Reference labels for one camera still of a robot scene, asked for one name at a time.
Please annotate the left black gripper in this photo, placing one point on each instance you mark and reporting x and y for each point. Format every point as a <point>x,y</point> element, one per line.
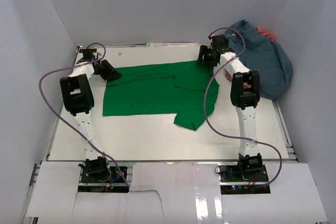
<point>110,71</point>

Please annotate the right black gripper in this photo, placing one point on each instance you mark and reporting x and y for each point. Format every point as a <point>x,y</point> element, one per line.
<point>204,51</point>

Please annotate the green polo shirt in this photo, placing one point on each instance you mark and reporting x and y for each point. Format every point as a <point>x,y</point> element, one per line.
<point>181,88</point>

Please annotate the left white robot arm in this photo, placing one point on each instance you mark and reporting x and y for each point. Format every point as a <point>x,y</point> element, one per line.
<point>78,101</point>

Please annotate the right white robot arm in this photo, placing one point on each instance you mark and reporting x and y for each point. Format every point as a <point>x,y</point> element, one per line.
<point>244,96</point>

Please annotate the coral red t shirt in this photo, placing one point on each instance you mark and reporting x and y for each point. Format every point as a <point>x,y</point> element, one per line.
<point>228,76</point>

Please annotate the white printed label strip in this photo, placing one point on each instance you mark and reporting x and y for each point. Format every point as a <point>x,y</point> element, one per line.
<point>171,44</point>

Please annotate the blue-grey t shirt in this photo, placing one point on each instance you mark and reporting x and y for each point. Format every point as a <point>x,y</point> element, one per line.
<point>262,55</point>

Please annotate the white paper sheet front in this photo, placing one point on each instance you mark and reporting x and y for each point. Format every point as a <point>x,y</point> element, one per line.
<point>174,193</point>

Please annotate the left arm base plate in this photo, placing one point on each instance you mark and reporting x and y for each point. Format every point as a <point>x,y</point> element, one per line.
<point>112,182</point>

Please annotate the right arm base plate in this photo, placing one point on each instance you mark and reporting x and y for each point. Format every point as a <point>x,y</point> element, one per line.
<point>233,183</point>

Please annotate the aluminium table frame rail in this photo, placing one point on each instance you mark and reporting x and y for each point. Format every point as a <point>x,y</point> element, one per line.
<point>284,131</point>

